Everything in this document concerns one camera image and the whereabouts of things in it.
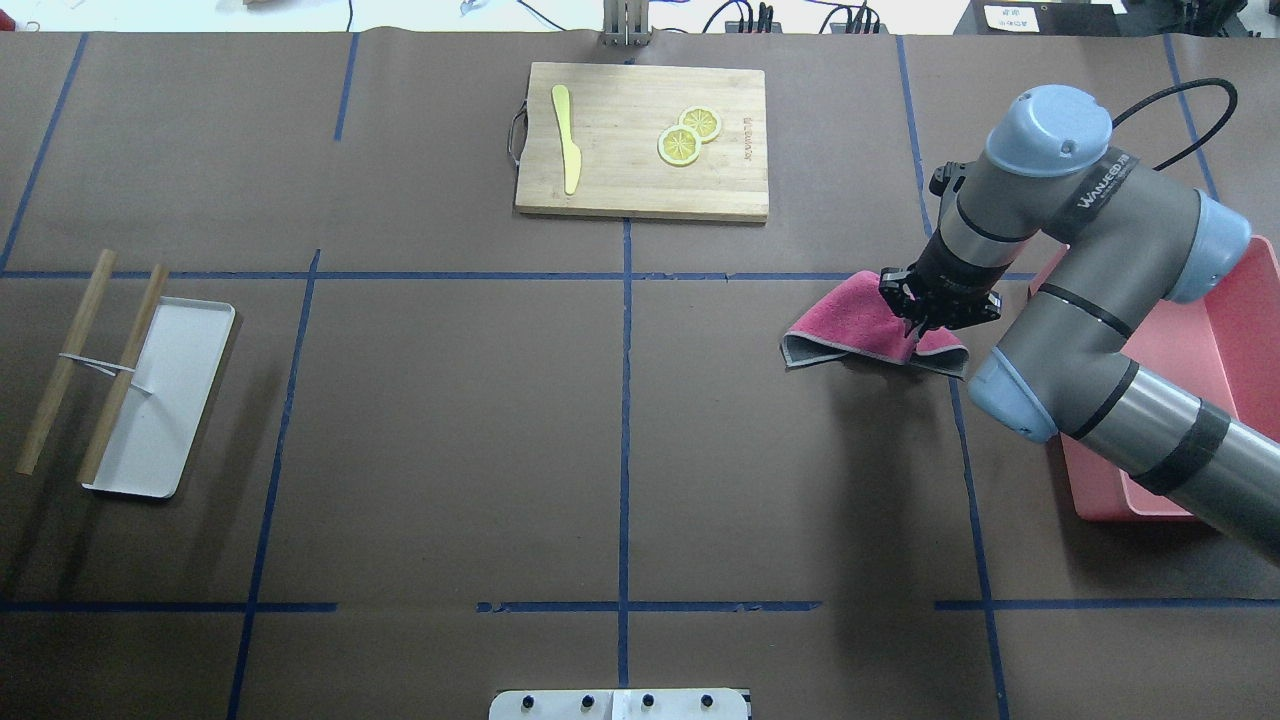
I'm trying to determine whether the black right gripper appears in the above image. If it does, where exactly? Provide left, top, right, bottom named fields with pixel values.
left=878, top=234, right=1004, bottom=341

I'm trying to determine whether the pink microfiber cloth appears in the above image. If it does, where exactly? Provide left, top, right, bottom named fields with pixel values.
left=780, top=270, right=970, bottom=379

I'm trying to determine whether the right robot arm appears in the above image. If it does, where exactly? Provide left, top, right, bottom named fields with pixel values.
left=879, top=85, right=1277, bottom=562

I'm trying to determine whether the lemon slice upper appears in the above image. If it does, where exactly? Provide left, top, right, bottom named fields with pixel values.
left=678, top=105, right=723, bottom=143

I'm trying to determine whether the pink plastic bin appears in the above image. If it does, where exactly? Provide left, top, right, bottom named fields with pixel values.
left=1060, top=234, right=1279, bottom=521

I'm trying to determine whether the wooden cutting board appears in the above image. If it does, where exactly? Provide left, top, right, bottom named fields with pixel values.
left=515, top=61, right=771, bottom=224

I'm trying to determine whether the yellow plastic knife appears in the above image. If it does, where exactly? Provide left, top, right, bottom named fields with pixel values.
left=550, top=85, right=582, bottom=196

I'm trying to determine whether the white towel rack stand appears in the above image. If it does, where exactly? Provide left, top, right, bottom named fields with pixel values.
left=15, top=249, right=239, bottom=501

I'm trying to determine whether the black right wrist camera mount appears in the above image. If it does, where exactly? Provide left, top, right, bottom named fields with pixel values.
left=927, top=161, right=968, bottom=199

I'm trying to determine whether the black right camera cable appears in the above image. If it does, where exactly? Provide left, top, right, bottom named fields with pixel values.
left=1110, top=78, right=1240, bottom=173

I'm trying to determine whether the silver aluminium post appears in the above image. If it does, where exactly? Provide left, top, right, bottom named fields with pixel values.
left=600, top=0, right=653, bottom=47

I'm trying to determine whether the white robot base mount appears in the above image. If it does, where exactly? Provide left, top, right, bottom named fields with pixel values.
left=488, top=687, right=753, bottom=719

